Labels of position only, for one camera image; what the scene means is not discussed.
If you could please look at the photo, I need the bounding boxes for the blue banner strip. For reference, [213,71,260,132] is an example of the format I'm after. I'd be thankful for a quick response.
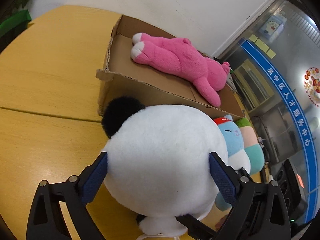
[239,38,319,222]

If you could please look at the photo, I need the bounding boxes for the cardboard box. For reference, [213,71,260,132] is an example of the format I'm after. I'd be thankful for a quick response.
[96,15,245,120]

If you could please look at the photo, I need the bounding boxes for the pink bear plush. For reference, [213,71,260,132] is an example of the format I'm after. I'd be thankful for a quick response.
[131,33,231,107]

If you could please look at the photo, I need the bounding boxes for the red round window sticker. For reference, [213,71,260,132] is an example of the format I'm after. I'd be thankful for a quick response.
[304,67,320,108]

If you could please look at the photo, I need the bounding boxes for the yellow sticky notes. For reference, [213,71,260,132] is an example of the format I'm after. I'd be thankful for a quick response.
[249,34,276,59]

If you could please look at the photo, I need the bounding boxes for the light blue plush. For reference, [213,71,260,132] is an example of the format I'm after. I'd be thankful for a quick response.
[213,114,251,212]

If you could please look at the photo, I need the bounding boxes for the cartoon poster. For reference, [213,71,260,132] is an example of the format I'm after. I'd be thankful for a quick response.
[259,15,287,42]

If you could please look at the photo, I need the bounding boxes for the white panda plush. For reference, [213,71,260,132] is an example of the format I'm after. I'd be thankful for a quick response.
[101,96,228,237]

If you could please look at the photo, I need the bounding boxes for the black box device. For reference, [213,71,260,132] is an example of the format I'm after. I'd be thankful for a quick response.
[275,159,308,222]

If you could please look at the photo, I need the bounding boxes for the pink teal green-haired plush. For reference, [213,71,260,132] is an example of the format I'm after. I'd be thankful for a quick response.
[235,118,265,174]

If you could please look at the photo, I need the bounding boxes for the green cloth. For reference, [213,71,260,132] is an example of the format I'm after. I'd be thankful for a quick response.
[0,10,31,37]

